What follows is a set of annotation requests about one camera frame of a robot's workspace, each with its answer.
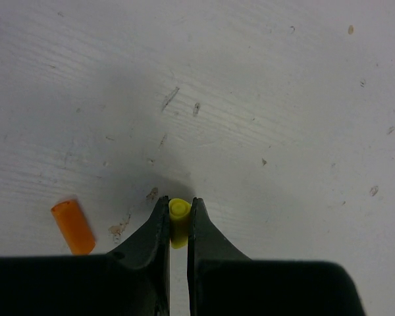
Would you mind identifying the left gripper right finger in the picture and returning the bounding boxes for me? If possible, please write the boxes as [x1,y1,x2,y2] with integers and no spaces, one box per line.
[187,198,365,315]

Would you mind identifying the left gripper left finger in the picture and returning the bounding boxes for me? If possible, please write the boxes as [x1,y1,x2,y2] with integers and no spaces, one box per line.
[0,196,169,315]

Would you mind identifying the yellow pen cap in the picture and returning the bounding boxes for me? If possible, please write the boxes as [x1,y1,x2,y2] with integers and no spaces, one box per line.
[169,198,192,249]

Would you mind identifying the orange pen cap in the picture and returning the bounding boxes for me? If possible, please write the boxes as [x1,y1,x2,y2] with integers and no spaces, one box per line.
[51,199,95,255]

